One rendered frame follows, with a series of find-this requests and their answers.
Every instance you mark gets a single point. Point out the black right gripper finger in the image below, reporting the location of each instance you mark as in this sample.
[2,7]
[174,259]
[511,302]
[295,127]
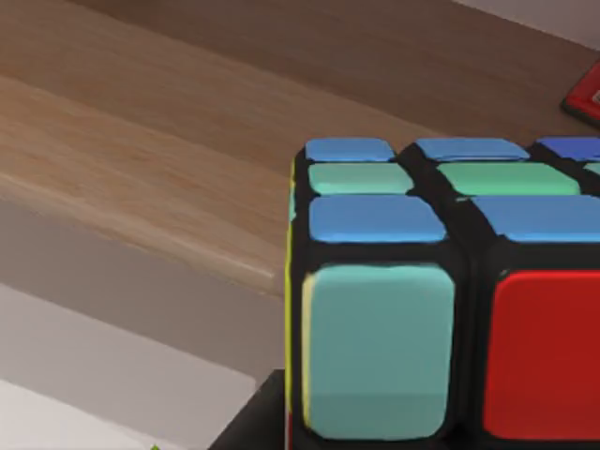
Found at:
[262,417]

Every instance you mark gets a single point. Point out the red flat box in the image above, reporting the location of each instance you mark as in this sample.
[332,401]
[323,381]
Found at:
[586,100]

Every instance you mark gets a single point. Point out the multicoloured puzzle cube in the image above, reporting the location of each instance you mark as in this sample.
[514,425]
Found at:
[379,347]

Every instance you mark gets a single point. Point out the wooden board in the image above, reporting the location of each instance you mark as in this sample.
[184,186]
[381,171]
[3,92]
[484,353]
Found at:
[187,140]

